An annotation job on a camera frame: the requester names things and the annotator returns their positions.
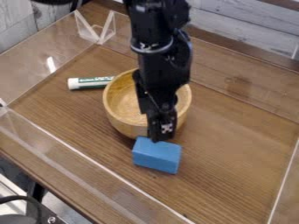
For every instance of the brown wooden bowl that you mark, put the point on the brown wooden bowl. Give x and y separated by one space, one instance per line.
122 106

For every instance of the blue rectangular block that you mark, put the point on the blue rectangular block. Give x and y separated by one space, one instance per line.
161 156

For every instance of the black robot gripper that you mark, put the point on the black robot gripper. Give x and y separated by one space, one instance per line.
162 73

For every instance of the white green marker tube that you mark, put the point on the white green marker tube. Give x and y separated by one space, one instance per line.
88 82

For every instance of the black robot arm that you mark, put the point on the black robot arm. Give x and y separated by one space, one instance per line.
163 47

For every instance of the clear acrylic corner bracket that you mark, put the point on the clear acrylic corner bracket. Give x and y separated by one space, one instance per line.
92 32

